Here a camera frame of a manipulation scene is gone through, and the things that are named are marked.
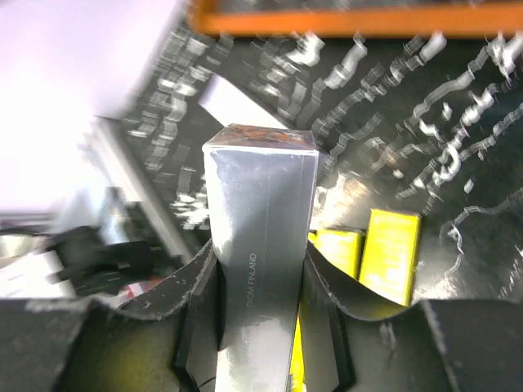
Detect silver toothpaste box angled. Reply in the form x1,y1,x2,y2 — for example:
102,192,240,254
203,124,320,391

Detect yellow toothpaste box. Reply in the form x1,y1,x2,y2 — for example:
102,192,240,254
288,318,306,392
308,229,364,279
359,209,421,306

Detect orange wooden shelf rack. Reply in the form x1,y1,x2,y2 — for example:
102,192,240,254
189,1,522,38

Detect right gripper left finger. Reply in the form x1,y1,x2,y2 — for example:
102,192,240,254
1,243,218,391

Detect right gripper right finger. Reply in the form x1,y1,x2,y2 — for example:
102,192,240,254
302,246,522,391

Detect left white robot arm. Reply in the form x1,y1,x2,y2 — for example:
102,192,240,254
1,226,179,299

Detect silver toothpaste box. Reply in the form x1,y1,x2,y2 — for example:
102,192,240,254
199,75,287,129

